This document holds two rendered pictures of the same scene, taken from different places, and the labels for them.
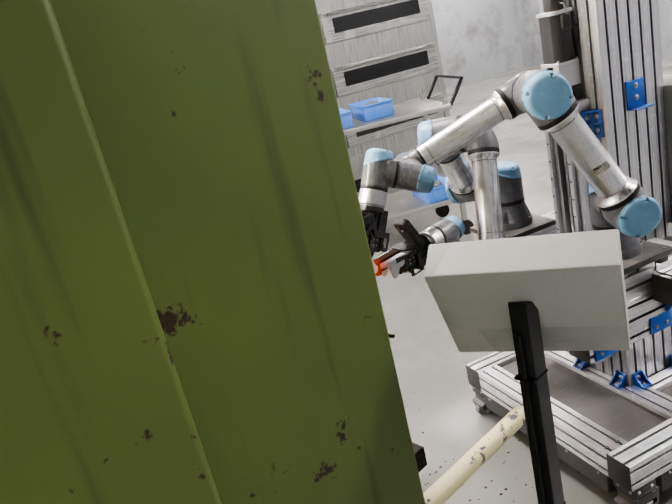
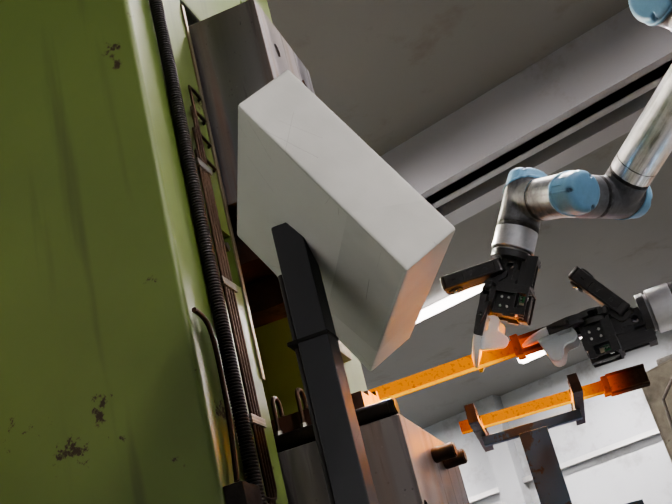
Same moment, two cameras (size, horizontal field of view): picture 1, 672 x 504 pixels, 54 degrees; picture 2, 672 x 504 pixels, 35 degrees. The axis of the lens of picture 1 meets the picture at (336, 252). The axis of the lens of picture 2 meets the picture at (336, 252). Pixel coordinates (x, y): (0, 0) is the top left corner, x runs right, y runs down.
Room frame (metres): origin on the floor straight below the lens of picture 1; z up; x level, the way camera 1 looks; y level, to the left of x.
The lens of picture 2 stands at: (0.42, -1.32, 0.50)
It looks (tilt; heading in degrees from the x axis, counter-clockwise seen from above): 24 degrees up; 53
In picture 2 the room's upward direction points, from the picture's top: 15 degrees counter-clockwise
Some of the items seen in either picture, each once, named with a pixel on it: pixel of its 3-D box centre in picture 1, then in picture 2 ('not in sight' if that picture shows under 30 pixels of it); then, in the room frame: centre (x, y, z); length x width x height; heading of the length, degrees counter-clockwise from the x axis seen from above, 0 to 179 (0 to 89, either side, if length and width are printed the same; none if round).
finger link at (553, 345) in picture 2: (393, 268); (551, 345); (1.69, -0.14, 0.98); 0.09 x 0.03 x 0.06; 132
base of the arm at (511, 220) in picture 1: (509, 210); not in sight; (2.29, -0.66, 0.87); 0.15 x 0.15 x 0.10
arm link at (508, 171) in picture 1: (503, 180); not in sight; (2.29, -0.65, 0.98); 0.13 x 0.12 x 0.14; 67
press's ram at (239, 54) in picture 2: not in sight; (218, 165); (1.39, 0.28, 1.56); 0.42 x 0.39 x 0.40; 129
